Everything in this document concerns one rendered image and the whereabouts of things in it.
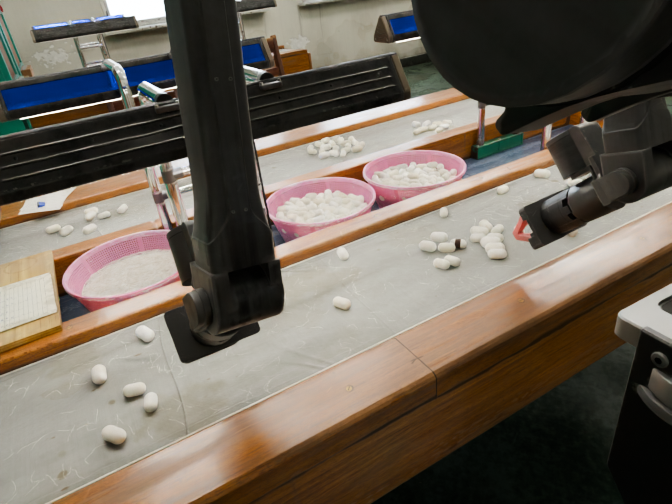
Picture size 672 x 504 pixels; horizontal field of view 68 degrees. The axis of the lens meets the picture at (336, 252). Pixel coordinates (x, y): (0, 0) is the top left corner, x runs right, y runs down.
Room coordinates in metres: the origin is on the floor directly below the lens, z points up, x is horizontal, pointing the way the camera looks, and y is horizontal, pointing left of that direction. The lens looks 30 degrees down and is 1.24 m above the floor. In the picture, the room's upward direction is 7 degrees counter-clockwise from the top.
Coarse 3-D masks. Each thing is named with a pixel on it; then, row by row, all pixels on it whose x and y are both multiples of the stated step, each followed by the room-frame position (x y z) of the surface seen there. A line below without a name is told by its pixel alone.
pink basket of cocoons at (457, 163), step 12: (384, 156) 1.33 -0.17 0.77; (396, 156) 1.34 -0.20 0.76; (408, 156) 1.34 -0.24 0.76; (432, 156) 1.32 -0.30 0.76; (444, 156) 1.29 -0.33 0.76; (456, 156) 1.26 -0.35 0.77; (372, 168) 1.29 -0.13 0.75; (384, 168) 1.32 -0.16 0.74; (444, 168) 1.28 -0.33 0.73; (456, 168) 1.24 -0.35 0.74; (456, 180) 1.13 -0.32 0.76; (384, 192) 1.13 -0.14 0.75; (396, 192) 1.11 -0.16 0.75; (420, 192) 1.09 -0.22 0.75; (384, 204) 1.16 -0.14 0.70
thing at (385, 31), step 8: (384, 16) 1.52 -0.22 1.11; (392, 16) 1.52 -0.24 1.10; (400, 16) 1.53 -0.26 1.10; (408, 16) 1.55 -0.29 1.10; (384, 24) 1.50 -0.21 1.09; (392, 24) 1.51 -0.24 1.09; (400, 24) 1.52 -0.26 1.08; (408, 24) 1.53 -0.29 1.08; (376, 32) 1.54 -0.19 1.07; (384, 32) 1.50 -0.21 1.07; (392, 32) 1.49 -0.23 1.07; (400, 32) 1.51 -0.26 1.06; (408, 32) 1.51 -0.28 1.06; (416, 32) 1.52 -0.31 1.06; (376, 40) 1.54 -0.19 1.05; (384, 40) 1.50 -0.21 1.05; (392, 40) 1.49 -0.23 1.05; (400, 40) 1.50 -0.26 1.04
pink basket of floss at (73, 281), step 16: (112, 240) 1.00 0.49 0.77; (128, 240) 1.01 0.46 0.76; (144, 240) 1.02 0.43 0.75; (160, 240) 1.02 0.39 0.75; (80, 256) 0.94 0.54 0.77; (96, 256) 0.97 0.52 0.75; (112, 256) 0.99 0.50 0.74; (80, 272) 0.91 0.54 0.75; (176, 272) 0.82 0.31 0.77; (64, 288) 0.82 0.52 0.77; (80, 288) 0.88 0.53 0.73; (144, 288) 0.78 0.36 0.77; (96, 304) 0.78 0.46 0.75; (112, 304) 0.77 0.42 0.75
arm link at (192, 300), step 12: (180, 228) 0.47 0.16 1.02; (192, 228) 0.46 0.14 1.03; (168, 240) 0.48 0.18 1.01; (180, 240) 0.47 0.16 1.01; (180, 252) 0.46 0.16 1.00; (192, 252) 0.45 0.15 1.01; (180, 264) 0.45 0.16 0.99; (180, 276) 0.45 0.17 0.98; (192, 300) 0.37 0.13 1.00; (204, 300) 0.37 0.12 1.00; (192, 312) 0.37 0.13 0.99; (204, 312) 0.36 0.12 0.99; (192, 324) 0.37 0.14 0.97; (204, 324) 0.36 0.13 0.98
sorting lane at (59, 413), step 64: (512, 192) 1.06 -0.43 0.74; (320, 256) 0.87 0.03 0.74; (384, 256) 0.84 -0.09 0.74; (512, 256) 0.78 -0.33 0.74; (320, 320) 0.66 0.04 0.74; (384, 320) 0.64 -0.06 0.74; (0, 384) 0.60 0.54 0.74; (64, 384) 0.58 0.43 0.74; (192, 384) 0.54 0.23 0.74; (256, 384) 0.53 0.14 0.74; (0, 448) 0.47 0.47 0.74; (64, 448) 0.46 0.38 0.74; (128, 448) 0.44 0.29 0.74
